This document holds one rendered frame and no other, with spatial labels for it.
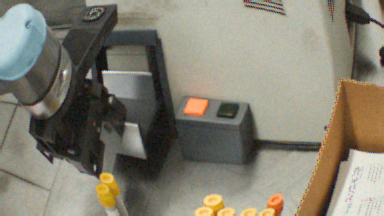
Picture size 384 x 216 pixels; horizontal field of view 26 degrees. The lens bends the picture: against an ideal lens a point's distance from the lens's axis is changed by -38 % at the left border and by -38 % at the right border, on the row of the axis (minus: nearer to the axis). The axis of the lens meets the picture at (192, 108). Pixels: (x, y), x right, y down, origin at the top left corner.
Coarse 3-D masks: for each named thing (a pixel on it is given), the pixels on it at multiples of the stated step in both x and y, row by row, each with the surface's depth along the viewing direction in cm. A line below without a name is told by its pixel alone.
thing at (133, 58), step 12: (108, 48) 113; (120, 48) 112; (132, 48) 112; (144, 48) 112; (108, 60) 114; (120, 60) 114; (132, 60) 113; (144, 60) 113; (156, 60) 115; (156, 72) 115
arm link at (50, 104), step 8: (64, 48) 91; (64, 56) 89; (64, 64) 89; (64, 72) 88; (56, 80) 88; (64, 80) 88; (56, 88) 88; (64, 88) 90; (48, 96) 88; (56, 96) 89; (64, 96) 90; (40, 104) 88; (48, 104) 88; (56, 104) 90; (32, 112) 89; (40, 112) 89; (48, 112) 90
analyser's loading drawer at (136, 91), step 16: (112, 80) 115; (128, 80) 114; (144, 80) 113; (128, 96) 116; (144, 96) 115; (160, 96) 115; (128, 112) 114; (144, 112) 114; (128, 128) 110; (144, 128) 112; (128, 144) 112; (144, 144) 111
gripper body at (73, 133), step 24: (72, 72) 92; (72, 96) 92; (96, 96) 99; (48, 120) 92; (72, 120) 97; (96, 120) 100; (48, 144) 94; (72, 144) 97; (96, 144) 100; (96, 168) 100
